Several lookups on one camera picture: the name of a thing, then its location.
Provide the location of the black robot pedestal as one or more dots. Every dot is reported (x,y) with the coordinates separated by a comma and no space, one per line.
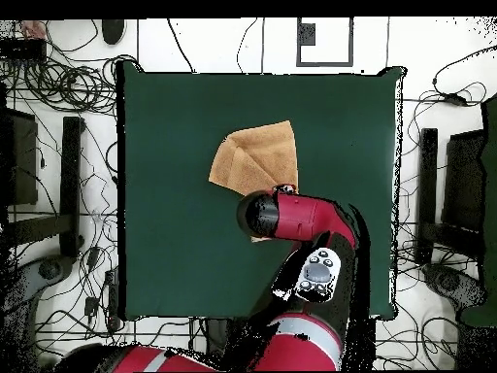
(217,334)

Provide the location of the black power strip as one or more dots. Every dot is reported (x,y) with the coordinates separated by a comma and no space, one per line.
(112,299)

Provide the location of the black stand frame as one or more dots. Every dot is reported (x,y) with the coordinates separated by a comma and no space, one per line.
(427,194)
(70,186)

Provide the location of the green hanging cloth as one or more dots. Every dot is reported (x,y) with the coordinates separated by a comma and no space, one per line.
(490,194)

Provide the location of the black power adapter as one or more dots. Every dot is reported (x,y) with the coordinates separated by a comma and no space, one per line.
(455,100)
(91,307)
(93,256)

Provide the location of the tan terry towel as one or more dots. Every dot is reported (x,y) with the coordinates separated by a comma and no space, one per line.
(260,155)

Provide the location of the person's foot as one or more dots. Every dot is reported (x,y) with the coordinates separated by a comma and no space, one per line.
(113,31)

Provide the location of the black equipment box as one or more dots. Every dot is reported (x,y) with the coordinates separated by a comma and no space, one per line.
(464,178)
(23,163)

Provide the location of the dark green table cloth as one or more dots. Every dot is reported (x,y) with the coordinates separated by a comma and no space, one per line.
(174,252)

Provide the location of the person's hand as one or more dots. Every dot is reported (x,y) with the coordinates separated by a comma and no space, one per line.
(34,29)

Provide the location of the grey office chair base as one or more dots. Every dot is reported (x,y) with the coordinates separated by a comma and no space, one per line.
(50,269)
(448,281)

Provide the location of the flat black box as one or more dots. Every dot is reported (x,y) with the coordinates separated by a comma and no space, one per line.
(23,48)

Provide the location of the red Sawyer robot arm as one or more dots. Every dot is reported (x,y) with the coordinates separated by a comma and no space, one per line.
(299,217)

